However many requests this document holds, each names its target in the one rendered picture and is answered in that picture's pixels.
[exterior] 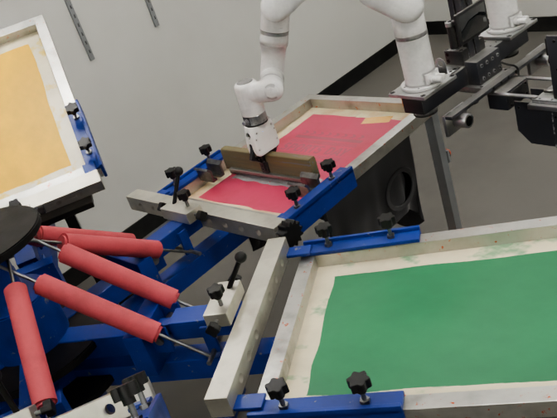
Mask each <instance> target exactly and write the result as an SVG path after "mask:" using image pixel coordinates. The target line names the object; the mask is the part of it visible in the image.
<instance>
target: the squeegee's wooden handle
mask: <svg viewBox="0 0 557 418"><path fill-rule="evenodd" d="M220 151H221V154H222V157H223V159H224V162H225V166H226V168H231V167H233V168H244V169H250V170H255V171H261V172H262V169H261V167H260V164H259V163H258V162H256V161H250V160H249V155H250V153H249V150H248V149H247V148H239V147H231V146H224V147H223V148H221V149H220ZM264 157H265V162H267V163H268V165H269V170H270V172H271V173H277V174H283V175H289V176H295V177H300V173H301V172H306V173H317V174H320V173H319V170H318V167H317V162H316V159H315V157H314V156H308V155H301V154H294V153H280V152H274V151H269V152H268V153H266V154H265V155H264Z"/></svg>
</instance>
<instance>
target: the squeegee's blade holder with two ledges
mask: <svg viewBox="0 0 557 418"><path fill-rule="evenodd" d="M229 170H230V171H231V172H236V173H246V174H251V175H257V176H262V177H272V178H278V179H283V180H289V181H295V182H301V180H300V177H295V176H289V175H283V174H277V173H263V172H261V171H255V170H250V169H244V168H233V167H231V168H229Z"/></svg>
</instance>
